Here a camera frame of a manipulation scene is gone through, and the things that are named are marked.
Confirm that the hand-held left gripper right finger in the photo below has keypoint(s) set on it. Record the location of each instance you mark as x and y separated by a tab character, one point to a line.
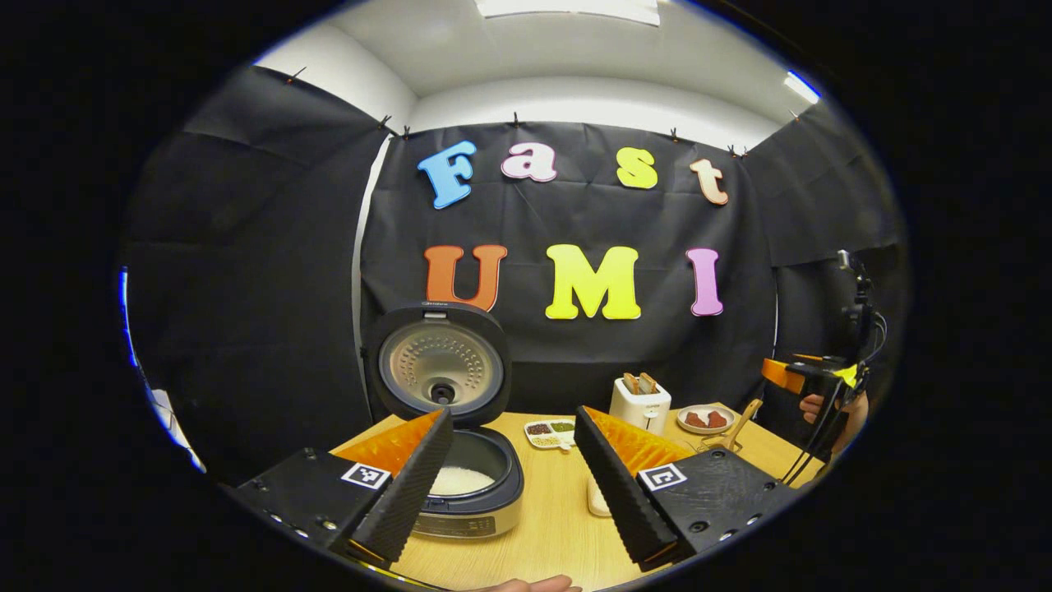
616	485

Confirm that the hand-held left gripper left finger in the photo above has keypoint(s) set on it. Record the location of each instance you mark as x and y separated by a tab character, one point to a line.
411	477

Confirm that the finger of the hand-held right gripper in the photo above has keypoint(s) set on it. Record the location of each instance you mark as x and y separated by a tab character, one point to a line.
801	374

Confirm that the clear box of white rice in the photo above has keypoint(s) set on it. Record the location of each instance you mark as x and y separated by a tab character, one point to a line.
597	500

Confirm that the white rice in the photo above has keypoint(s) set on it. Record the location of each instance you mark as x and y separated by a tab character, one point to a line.
460	481

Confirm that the wooden spoon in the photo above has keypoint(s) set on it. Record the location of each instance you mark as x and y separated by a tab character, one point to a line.
744	421

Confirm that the clear chopstick holder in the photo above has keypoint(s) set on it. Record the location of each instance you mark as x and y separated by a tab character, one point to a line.
717	445

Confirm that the grey rice cooker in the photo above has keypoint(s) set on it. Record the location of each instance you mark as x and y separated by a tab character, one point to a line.
440	362

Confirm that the white toaster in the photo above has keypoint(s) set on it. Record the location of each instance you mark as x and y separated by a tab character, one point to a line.
639	409

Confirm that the white divided grain dish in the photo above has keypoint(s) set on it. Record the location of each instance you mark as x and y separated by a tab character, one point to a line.
549	432

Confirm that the red meat piece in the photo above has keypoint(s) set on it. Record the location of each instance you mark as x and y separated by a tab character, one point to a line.
717	419
694	420

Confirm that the round plate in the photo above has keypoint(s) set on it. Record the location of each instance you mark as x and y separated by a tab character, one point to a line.
699	430

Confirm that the toast slice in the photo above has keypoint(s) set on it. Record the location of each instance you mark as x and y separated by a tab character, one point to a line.
648	384
630	383

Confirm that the black backdrop cloth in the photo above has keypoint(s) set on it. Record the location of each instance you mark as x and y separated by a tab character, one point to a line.
567	353

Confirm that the white side desk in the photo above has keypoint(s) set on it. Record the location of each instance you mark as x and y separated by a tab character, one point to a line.
174	427

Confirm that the small ceiling light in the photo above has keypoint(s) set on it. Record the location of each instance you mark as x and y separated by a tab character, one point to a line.
801	86

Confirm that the computer monitor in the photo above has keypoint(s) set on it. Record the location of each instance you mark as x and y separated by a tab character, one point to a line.
125	321

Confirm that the ceiling light panel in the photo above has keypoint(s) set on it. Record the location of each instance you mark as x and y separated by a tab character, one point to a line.
567	8

